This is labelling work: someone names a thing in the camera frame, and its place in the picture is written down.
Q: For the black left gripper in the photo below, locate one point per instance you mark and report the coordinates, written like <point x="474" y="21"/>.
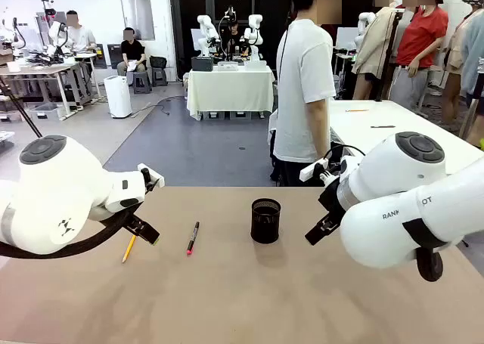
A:
<point x="149" y="181"/>

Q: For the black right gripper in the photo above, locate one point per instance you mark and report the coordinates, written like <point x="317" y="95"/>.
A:
<point x="332" y="200"/>

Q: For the yellow pencil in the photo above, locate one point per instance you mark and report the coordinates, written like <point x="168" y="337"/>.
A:
<point x="128" y="249"/>

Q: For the black marker pink cap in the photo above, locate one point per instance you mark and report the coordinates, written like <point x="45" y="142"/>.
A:
<point x="193" y="236"/>

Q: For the orange red pencil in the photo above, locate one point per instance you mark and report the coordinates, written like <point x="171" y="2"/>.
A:
<point x="357" y="110"/>

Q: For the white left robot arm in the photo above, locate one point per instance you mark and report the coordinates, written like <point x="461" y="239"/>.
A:
<point x="56" y="193"/>

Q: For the white lab robot arm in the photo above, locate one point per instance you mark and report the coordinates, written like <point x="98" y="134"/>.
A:
<point x="7" y="30"/>

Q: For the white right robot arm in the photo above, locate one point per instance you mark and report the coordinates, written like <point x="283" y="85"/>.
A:
<point x="397" y="177"/>

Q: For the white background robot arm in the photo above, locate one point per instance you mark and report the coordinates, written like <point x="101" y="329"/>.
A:
<point x="254" y="30"/>
<point x="206" y="30"/>

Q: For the person right forearm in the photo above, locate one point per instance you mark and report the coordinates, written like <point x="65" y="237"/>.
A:
<point x="317" y="128"/>

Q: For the white desk robot arm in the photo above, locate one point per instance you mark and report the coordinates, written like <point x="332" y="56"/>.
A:
<point x="56" y="30"/>

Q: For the black mesh pen holder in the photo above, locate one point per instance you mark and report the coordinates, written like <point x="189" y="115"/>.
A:
<point x="265" y="223"/>

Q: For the white air purifier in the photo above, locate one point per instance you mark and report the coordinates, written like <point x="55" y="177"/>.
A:
<point x="118" y="96"/>

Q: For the grey plastic stool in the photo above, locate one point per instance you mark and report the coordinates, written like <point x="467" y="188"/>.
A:
<point x="141" y="81"/>
<point x="159" y="75"/>

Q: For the clear storage bin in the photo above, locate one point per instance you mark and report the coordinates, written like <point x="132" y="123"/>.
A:
<point x="45" y="112"/>

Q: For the person in white t-shirt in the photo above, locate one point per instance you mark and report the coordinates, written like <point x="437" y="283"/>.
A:
<point x="298" y="75"/>

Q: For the table with white cloth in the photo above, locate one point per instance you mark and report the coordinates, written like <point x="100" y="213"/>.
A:
<point x="230" y="90"/>

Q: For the black bag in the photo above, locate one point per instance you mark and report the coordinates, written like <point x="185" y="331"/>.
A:
<point x="158" y="62"/>

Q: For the black tripod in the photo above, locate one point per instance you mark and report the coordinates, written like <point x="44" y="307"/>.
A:
<point x="22" y="111"/>

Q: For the black box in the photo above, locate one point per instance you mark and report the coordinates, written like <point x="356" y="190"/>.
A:
<point x="202" y="64"/>

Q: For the seated person black shirt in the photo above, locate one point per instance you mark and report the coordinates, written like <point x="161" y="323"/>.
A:
<point x="132" y="53"/>

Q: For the white tray box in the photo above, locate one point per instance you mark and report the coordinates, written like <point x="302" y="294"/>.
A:
<point x="228" y="66"/>

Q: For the small white board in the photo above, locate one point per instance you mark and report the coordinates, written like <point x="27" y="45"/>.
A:
<point x="346" y="38"/>

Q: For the white lab desk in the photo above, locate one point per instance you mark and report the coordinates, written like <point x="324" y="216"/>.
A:
<point x="38" y="70"/>

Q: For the seated person white shirt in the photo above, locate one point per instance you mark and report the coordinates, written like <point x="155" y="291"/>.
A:
<point x="81" y="38"/>

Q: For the seated operator in black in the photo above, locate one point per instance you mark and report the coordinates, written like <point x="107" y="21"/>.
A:
<point x="235" y="38"/>

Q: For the silver metal panel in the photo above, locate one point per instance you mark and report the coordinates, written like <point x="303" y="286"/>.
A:
<point x="138" y="19"/>

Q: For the white robot behind mannequin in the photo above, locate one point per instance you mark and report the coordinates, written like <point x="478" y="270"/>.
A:
<point x="365" y="20"/>

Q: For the woman in red shirt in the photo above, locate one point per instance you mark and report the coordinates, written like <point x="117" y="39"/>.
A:
<point x="419" y="30"/>

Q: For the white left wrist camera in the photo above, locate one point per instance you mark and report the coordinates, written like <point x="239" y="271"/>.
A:
<point x="160" y="180"/>

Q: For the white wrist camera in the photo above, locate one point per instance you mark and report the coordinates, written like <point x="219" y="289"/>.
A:
<point x="160" y="180"/>
<point x="312" y="170"/>

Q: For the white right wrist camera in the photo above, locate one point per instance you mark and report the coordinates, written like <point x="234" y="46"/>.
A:
<point x="312" y="170"/>

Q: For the black camera stand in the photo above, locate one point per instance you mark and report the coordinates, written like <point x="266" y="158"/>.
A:
<point x="230" y="13"/>

